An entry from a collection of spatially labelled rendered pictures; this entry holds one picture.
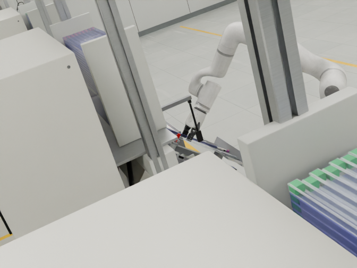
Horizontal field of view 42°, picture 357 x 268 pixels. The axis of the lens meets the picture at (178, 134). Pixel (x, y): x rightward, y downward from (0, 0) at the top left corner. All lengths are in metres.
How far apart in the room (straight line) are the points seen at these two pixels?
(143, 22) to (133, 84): 8.60
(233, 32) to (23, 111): 1.30
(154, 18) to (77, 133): 8.69
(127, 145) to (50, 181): 0.26
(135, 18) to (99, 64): 8.43
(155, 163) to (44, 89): 0.35
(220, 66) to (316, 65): 0.46
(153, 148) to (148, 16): 8.61
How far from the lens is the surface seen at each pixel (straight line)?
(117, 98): 1.36
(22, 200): 1.29
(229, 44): 2.29
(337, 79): 2.23
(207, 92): 2.42
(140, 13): 9.77
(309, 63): 2.27
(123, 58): 1.19
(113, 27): 1.18
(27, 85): 1.19
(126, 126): 1.38
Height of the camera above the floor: 1.94
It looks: 24 degrees down
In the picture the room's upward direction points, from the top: 17 degrees counter-clockwise
